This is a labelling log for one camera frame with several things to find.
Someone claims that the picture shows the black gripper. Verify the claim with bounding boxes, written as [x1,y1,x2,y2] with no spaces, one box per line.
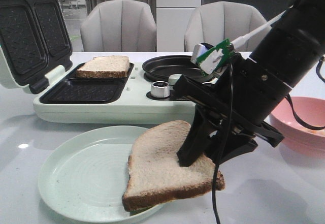
[174,53,290,167]

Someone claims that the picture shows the white bread slice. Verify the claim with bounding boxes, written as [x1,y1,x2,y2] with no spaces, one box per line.
[122,120,215,212]
[76,55,130,78]

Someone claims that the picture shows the pink bowl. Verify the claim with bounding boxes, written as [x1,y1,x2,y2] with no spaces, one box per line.
[270,97,324,158]

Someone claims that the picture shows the mint green sandwich maker lid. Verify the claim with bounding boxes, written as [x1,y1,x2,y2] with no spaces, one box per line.
[1,0,72,94]

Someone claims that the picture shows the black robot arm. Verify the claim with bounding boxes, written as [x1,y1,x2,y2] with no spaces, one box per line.
[174,0,324,167]

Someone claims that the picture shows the mint green breakfast maker base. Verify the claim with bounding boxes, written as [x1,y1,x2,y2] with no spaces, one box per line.
[34,62,195,124]

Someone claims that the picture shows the left silver control knob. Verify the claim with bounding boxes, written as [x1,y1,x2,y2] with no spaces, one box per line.
[150,81,170,99]

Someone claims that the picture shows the black round frying pan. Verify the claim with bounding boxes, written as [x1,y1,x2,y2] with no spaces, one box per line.
[142,55,214,83]

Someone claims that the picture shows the right beige upholstered chair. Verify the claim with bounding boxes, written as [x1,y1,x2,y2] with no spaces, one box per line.
[184,1,267,52]

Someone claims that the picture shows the beige upholstered chair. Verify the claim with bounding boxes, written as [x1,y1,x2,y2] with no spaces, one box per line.
[184,1,267,52]
[80,0,156,52]

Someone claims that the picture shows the mint green round plate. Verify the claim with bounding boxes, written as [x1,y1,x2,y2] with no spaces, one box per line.
[38,125,162,223]

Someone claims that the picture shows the white cabinet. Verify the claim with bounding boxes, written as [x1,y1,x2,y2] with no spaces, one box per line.
[156,0,201,52]

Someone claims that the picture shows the left beige upholstered chair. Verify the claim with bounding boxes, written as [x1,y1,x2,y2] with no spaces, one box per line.
[80,0,156,52]

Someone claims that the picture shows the green wrist camera board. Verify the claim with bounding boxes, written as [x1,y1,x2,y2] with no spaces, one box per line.
[190,39,235,77]

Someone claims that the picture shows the white camera cable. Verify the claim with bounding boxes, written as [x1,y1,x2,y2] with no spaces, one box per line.
[230,8,293,49]

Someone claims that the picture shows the black cable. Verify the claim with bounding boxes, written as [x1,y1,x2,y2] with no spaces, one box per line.
[212,56,325,224]

